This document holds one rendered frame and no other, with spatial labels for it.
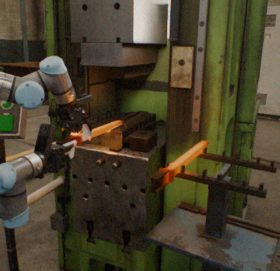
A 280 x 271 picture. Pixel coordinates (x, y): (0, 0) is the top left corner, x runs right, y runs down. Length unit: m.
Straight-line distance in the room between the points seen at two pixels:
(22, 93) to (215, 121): 0.81
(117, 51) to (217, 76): 0.42
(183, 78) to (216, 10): 0.29
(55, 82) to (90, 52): 0.38
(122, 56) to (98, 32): 0.15
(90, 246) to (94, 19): 1.05
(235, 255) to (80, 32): 1.04
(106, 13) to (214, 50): 0.46
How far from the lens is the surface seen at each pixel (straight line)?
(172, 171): 0.92
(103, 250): 1.58
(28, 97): 0.87
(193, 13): 1.34
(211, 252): 1.08
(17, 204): 0.95
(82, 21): 1.38
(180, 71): 1.32
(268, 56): 6.41
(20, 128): 1.49
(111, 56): 1.31
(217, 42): 1.32
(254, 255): 1.11
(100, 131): 1.29
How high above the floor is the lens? 1.36
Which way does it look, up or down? 16 degrees down
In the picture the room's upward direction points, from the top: 1 degrees clockwise
